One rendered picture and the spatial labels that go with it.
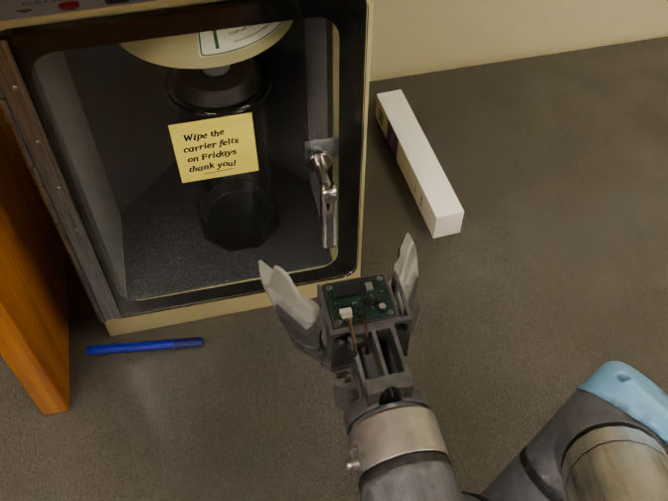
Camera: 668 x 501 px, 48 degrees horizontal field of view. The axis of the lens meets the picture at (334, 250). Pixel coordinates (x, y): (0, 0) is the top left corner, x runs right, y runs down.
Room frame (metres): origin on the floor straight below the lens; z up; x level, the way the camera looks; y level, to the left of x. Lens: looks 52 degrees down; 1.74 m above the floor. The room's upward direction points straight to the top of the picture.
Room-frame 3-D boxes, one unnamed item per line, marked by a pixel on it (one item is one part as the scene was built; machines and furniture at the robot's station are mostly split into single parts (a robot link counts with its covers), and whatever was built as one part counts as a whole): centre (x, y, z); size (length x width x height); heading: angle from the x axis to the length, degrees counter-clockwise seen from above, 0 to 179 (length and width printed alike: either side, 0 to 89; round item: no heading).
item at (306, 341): (0.36, 0.02, 1.15); 0.09 x 0.05 x 0.02; 49
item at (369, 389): (0.32, -0.03, 1.17); 0.12 x 0.08 x 0.09; 13
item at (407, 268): (0.43, -0.07, 1.17); 0.09 x 0.03 x 0.06; 157
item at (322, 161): (0.50, 0.01, 1.17); 0.05 x 0.03 x 0.10; 13
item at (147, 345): (0.47, 0.23, 0.95); 0.14 x 0.01 x 0.01; 95
